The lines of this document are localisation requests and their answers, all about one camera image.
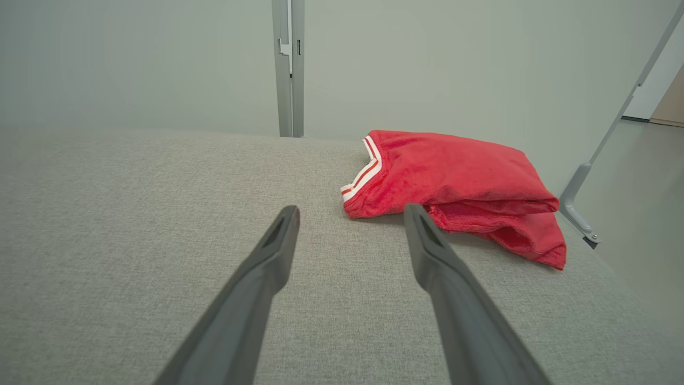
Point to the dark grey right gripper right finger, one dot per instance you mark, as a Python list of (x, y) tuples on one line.
[(465, 321)]

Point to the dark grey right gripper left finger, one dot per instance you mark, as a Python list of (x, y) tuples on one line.
[(240, 321)]

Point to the red jersey with white sleeve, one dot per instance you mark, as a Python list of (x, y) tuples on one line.
[(454, 166)]

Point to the grey metal brace with foot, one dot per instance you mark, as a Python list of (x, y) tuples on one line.
[(574, 192)]

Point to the grey metal frame post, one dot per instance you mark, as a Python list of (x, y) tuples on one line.
[(283, 80)]

